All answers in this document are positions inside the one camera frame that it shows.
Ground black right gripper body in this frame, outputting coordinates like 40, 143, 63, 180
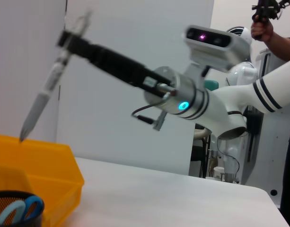
71, 37, 174, 98

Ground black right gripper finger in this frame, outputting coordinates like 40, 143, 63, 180
55, 29, 77, 55

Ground silver white pen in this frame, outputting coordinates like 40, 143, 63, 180
18, 10, 94, 143

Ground black handheld controller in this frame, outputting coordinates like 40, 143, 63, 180
251, 0, 290, 40

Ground blue scissors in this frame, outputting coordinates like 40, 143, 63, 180
0, 195, 45, 227

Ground operator forearm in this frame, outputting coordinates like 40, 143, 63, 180
265, 30, 290, 62

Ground black mesh pen holder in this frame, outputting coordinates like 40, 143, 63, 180
0, 190, 45, 227

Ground operator hand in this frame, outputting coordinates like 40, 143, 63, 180
250, 17, 275, 44

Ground black chair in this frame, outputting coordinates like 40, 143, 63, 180
190, 128, 212, 178

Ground yellow plastic bin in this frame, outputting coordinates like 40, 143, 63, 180
0, 133, 86, 227

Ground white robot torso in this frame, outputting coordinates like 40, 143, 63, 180
203, 61, 259, 184

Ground white robot head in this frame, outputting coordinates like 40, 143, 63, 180
226, 26, 254, 64

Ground white cup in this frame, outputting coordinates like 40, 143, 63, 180
212, 166, 226, 182

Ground white cabinet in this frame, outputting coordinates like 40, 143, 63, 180
236, 48, 290, 209

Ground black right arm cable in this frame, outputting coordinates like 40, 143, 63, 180
131, 94, 176, 126

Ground right wrist camera housing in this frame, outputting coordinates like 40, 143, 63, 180
182, 25, 251, 72

